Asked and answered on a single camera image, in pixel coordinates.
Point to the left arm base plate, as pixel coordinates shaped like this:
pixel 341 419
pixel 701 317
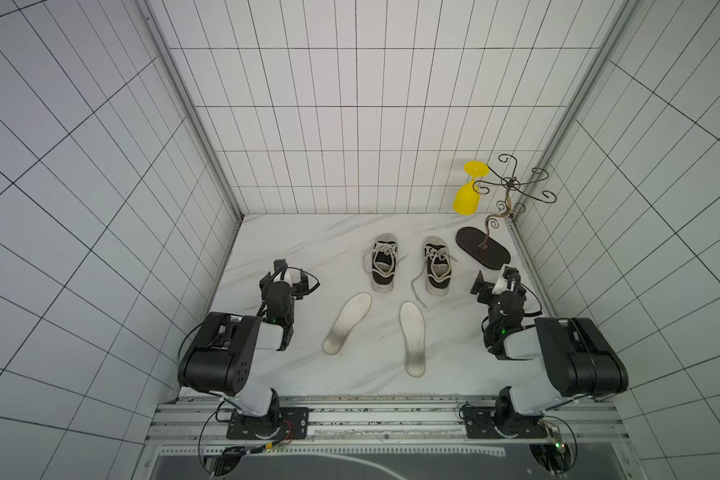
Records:
pixel 286 423

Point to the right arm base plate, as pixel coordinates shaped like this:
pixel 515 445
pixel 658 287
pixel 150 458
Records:
pixel 482 422

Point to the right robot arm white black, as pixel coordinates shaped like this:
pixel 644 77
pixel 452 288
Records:
pixel 577 360

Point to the black white sneaker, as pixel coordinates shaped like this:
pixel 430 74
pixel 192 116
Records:
pixel 380 262
pixel 437 270

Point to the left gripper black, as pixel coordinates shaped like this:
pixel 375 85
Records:
pixel 279 282

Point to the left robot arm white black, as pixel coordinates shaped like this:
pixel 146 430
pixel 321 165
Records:
pixel 219 359

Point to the yellow plastic wine glass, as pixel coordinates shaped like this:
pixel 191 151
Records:
pixel 467 198

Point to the aluminium rail frame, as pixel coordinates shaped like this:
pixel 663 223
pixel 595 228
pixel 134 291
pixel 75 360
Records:
pixel 196 426

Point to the white insole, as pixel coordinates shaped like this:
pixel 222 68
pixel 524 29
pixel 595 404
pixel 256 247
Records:
pixel 352 312
pixel 413 327

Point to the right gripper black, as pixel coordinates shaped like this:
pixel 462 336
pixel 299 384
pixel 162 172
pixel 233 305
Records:
pixel 496 288

